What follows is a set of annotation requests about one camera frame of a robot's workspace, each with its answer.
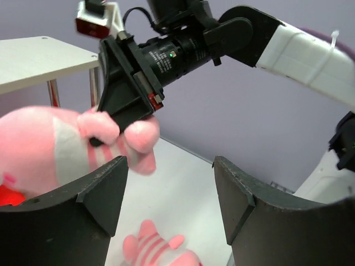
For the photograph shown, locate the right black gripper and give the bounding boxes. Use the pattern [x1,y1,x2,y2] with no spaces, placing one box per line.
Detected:
[89,0,255,147]

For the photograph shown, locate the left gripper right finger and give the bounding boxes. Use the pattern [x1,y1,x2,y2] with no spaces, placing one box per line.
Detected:
[213,156,354,266]

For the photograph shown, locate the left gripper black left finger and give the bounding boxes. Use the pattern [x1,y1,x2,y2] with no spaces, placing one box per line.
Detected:
[1,156,128,266]

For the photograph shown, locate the red plush purple horn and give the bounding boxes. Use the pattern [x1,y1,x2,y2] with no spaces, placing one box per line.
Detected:
[0,185,26,206]

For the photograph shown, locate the pink striped plush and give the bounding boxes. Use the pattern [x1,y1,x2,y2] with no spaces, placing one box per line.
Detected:
[1,106,160,196]
[123,219,202,266]

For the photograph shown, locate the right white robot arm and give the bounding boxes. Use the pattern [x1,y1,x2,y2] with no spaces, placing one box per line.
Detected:
[77,1,354,175]

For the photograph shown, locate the white two-tier shelf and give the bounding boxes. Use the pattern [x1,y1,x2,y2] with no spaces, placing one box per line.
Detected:
[1,36,100,107]

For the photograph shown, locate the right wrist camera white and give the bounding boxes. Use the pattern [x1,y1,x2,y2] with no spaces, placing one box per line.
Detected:
[75,0,125,39]

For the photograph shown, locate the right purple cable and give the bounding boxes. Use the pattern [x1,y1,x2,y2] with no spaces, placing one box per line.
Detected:
[301,26,355,60]

